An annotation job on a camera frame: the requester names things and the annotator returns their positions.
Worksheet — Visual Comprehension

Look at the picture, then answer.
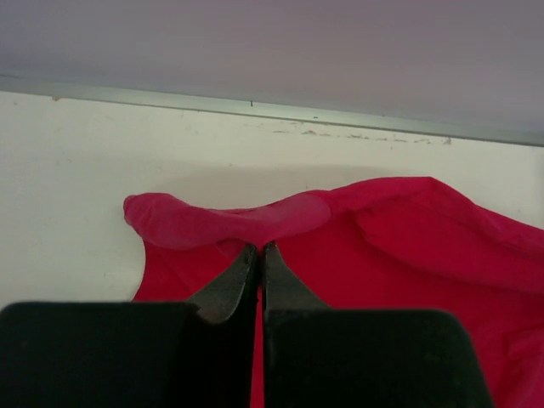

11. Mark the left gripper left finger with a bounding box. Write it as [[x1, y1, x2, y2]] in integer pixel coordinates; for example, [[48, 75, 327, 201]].
[[1, 246, 258, 407]]

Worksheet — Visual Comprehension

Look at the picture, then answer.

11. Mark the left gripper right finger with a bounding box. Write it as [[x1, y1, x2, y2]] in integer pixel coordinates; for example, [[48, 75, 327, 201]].
[[262, 243, 493, 407]]

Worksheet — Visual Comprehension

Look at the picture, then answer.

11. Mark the red t shirt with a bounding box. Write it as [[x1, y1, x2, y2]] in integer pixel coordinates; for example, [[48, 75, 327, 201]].
[[123, 177, 543, 407]]

